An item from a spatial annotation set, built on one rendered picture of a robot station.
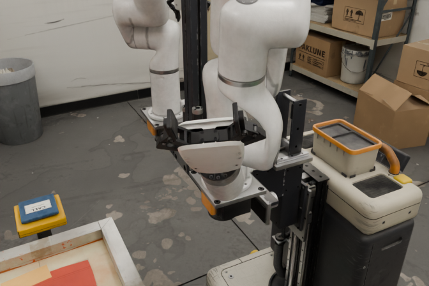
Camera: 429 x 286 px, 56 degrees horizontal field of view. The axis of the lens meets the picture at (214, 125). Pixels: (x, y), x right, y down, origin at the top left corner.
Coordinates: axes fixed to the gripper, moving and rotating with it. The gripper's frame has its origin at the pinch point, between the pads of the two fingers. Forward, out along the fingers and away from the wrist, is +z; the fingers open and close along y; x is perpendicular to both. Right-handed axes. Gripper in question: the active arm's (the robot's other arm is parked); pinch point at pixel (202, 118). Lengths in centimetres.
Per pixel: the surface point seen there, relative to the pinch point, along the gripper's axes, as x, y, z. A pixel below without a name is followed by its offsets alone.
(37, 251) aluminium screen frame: 7, -49, -47
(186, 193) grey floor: -63, -47, -222
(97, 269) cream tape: 11, -35, -50
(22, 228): -1, -60, -56
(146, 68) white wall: -229, -105, -294
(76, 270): 12, -40, -49
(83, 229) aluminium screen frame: 1, -41, -53
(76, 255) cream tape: 7, -41, -52
